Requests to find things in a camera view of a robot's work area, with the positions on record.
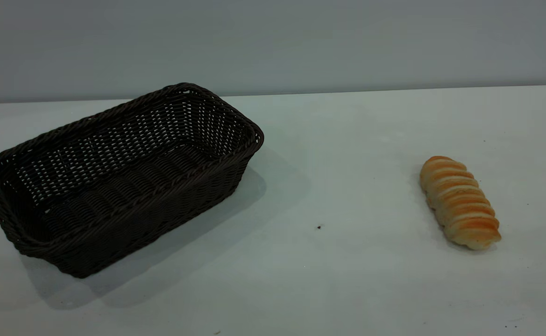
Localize black woven wicker basket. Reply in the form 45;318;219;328
0;83;265;279

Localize ridged golden bread loaf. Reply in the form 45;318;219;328
419;155;502;251

